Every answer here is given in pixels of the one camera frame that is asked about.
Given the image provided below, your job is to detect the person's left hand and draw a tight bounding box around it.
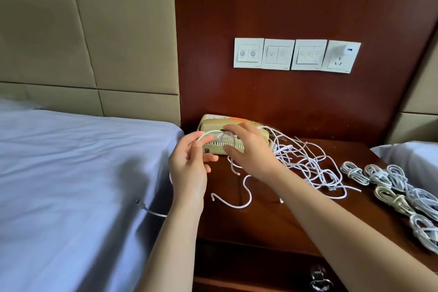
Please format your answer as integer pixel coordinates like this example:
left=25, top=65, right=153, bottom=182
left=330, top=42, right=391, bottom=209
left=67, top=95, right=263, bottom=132
left=168, top=131, right=220, bottom=210

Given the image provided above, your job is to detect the person's right hand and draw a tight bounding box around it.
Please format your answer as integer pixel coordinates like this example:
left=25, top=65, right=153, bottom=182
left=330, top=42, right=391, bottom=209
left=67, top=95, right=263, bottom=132
left=222, top=122, right=285, bottom=183

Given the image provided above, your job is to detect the tangle of white cables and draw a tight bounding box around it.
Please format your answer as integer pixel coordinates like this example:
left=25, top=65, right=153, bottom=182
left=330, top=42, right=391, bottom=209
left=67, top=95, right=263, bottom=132
left=226, top=126, right=362, bottom=200

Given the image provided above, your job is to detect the dark wooden drawer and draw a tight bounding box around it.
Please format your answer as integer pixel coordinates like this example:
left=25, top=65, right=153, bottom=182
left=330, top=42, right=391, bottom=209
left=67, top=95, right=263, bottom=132
left=195, top=244, right=357, bottom=292

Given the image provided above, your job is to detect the cream cable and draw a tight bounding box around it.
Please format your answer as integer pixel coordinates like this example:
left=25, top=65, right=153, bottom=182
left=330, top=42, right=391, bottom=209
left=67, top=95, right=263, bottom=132
left=374, top=186, right=416, bottom=217

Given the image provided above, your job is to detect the person's left forearm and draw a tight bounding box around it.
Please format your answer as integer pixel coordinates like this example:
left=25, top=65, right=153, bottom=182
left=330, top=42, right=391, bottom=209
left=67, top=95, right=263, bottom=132
left=137, top=203, right=206, bottom=292

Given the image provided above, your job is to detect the person's right forearm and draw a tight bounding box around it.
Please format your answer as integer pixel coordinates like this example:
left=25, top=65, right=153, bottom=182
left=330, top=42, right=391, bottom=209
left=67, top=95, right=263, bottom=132
left=267, top=162, right=438, bottom=292

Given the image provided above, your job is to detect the wooden nightstand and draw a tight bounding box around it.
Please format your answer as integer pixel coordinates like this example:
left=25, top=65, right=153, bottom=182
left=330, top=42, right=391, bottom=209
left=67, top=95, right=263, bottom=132
left=193, top=139, right=438, bottom=292

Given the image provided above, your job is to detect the left bed white sheet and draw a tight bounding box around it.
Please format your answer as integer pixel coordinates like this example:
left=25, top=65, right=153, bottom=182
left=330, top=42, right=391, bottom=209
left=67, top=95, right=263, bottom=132
left=0, top=99, right=184, bottom=292

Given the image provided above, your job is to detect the bed white sheet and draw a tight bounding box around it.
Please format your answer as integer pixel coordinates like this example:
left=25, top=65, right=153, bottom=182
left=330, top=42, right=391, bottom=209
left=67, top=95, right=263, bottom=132
left=371, top=141, right=438, bottom=197
left=0, top=99, right=184, bottom=292

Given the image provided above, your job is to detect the right bed white sheet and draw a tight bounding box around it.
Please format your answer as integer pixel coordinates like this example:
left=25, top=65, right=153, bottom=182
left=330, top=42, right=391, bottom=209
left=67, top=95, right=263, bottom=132
left=371, top=141, right=438, bottom=197

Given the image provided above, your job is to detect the beige padded headboard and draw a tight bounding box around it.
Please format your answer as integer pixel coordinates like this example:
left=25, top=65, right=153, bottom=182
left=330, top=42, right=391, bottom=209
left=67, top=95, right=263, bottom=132
left=385, top=28, right=438, bottom=144
left=0, top=0, right=182, bottom=126

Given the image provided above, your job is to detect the beige corded telephone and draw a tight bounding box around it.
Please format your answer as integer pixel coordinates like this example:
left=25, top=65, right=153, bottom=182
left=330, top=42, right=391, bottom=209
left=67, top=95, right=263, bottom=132
left=197, top=114, right=271, bottom=156

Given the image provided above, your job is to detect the white double rocker wall switch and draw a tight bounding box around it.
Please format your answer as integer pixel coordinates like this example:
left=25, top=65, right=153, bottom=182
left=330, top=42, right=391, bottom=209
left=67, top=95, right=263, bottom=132
left=262, top=38, right=296, bottom=71

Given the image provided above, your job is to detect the white triple rocker wall switch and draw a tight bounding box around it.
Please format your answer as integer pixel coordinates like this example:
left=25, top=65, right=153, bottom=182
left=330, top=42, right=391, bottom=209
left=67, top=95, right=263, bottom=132
left=292, top=39, right=328, bottom=72

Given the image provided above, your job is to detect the white wall socket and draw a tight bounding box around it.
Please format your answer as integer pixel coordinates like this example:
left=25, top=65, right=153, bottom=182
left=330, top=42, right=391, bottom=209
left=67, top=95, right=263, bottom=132
left=322, top=40, right=362, bottom=74

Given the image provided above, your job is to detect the metal ring drawer handle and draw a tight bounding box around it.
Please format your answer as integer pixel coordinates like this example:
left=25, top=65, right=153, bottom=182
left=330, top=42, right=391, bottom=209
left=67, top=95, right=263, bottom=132
left=309, top=266, right=334, bottom=292

